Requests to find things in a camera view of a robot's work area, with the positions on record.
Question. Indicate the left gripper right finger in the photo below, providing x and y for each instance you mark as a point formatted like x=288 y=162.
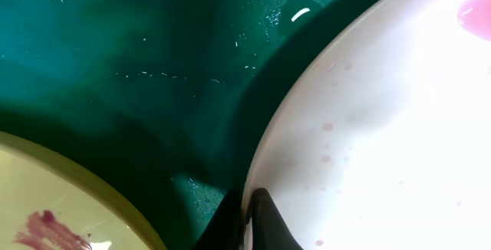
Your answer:
x=269 y=231

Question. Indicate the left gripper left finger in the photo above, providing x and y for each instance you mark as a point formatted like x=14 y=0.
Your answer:
x=225 y=227

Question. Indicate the pink plate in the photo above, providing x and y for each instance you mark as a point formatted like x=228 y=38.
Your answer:
x=384 y=140

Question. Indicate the yellow plate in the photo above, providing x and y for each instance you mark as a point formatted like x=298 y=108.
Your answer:
x=50 y=202

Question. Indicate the teal plastic tray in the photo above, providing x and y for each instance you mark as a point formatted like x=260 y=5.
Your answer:
x=165 y=100

